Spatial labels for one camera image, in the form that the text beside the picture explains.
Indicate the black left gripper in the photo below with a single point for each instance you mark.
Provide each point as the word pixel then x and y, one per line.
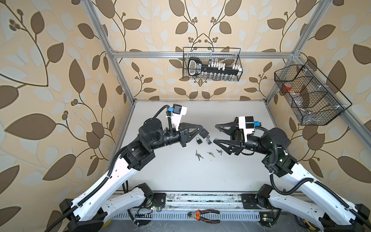
pixel 183 134

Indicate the side wire basket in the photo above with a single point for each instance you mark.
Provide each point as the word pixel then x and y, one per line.
pixel 314 99

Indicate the grey padlock keys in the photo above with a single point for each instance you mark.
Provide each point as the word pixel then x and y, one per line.
pixel 198 155

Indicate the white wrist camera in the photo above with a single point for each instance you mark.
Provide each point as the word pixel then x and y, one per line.
pixel 247 126
pixel 176 113

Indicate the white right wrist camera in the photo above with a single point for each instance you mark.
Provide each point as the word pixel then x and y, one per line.
pixel 247 126

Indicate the black padlock shackle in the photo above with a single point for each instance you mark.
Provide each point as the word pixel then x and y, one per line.
pixel 204 133

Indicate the back wire basket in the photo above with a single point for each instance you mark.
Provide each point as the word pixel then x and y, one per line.
pixel 227 55

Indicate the black socket holder rail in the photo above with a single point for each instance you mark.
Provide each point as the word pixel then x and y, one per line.
pixel 196 67

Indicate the yellow tape roll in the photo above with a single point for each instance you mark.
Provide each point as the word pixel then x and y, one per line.
pixel 106 224

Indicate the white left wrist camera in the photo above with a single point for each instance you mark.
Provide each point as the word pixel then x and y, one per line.
pixel 176 113

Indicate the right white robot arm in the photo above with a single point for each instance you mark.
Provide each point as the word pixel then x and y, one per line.
pixel 292 188

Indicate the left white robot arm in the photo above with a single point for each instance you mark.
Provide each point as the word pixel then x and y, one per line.
pixel 93 208

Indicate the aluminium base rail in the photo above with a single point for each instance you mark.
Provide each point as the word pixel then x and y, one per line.
pixel 201 200

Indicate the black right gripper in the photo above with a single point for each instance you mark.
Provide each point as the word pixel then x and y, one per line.
pixel 236 143

